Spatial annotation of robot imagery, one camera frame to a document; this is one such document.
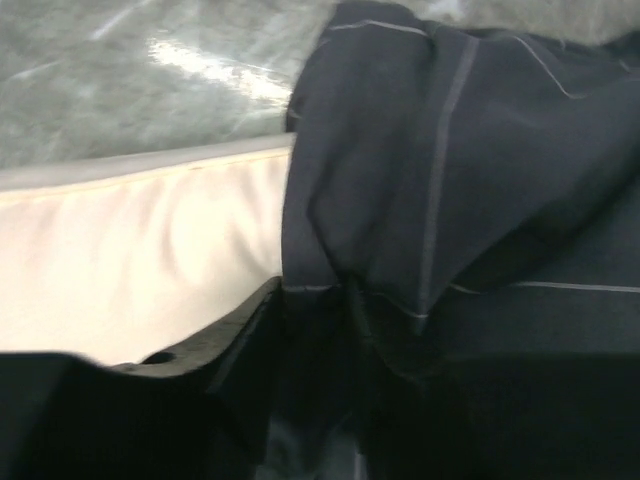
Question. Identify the dark grey checked pillowcase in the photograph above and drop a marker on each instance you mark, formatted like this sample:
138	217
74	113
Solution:
459	294

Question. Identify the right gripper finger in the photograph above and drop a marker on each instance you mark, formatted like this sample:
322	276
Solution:
63	417

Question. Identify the cream pillow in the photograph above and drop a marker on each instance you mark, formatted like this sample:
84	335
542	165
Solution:
117	258

